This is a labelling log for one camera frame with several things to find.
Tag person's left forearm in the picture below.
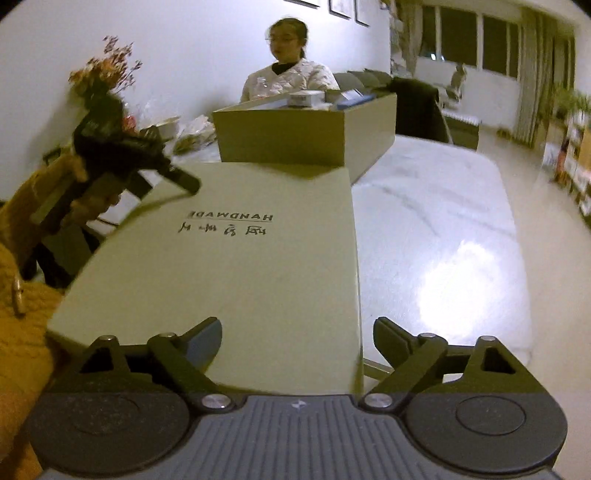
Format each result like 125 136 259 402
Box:
0 168 77 296

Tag person's left hand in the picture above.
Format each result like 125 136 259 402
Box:
59 154 122 227

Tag clear plastic bag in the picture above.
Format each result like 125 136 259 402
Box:
173 115 218 155

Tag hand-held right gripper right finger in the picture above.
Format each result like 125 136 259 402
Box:
360 316 528 411

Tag potted green plants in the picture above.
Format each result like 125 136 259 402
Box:
551 83 591 125

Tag low storage cabinet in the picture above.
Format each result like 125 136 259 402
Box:
540 111 591 217

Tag beige curtain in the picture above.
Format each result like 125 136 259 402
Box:
515 9 578 148

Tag beige cardboard storage box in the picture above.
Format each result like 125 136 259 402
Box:
211 90 399 185

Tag dried flower bouquet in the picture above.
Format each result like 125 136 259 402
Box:
68 36 144 134

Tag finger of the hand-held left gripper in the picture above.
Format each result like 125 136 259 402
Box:
128 172 153 200
157 157 202 195

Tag grey office chair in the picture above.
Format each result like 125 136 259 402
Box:
445 62 467 102

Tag beige cardboard box lid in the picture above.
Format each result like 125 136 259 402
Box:
46 162 365 395

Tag person's orange sweater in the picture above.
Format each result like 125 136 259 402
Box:
0 240 66 480

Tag grey sofa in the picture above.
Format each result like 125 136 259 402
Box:
332 69 393 91

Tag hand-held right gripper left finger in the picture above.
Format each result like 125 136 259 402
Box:
78 316 243 411

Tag white marble desktop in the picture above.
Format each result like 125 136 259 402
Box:
41 134 536 398

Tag black chair with jacket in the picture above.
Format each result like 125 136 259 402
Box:
392 78 453 144

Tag large room window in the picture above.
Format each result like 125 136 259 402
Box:
416 4 578 79

